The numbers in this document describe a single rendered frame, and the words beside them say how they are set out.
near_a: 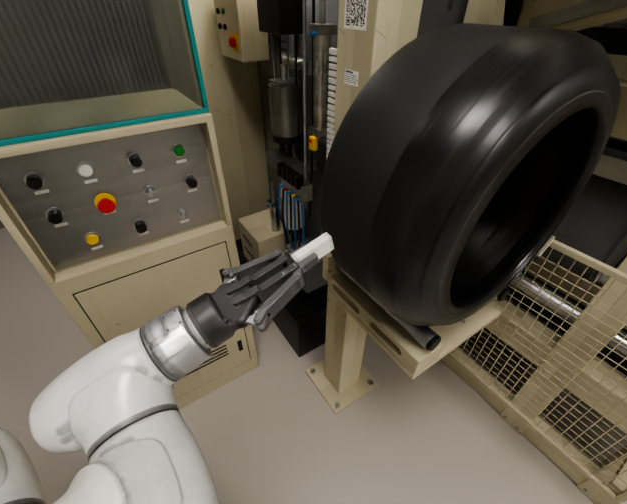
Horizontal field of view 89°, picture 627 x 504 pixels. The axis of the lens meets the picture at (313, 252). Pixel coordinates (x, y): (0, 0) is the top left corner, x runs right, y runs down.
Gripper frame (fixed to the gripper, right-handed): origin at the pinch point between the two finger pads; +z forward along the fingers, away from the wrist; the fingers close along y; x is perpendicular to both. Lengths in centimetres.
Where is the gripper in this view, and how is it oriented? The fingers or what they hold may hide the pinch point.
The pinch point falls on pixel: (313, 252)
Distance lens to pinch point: 50.7
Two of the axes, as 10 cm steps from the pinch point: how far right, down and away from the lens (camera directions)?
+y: -5.5, -5.2, 6.5
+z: 8.1, -5.3, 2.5
